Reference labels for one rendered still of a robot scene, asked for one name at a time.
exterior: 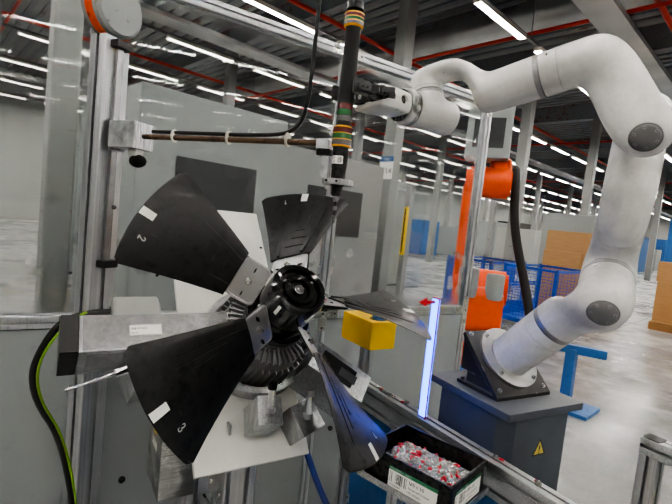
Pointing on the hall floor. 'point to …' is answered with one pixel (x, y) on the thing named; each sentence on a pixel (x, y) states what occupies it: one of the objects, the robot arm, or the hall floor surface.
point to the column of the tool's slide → (100, 83)
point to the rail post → (341, 484)
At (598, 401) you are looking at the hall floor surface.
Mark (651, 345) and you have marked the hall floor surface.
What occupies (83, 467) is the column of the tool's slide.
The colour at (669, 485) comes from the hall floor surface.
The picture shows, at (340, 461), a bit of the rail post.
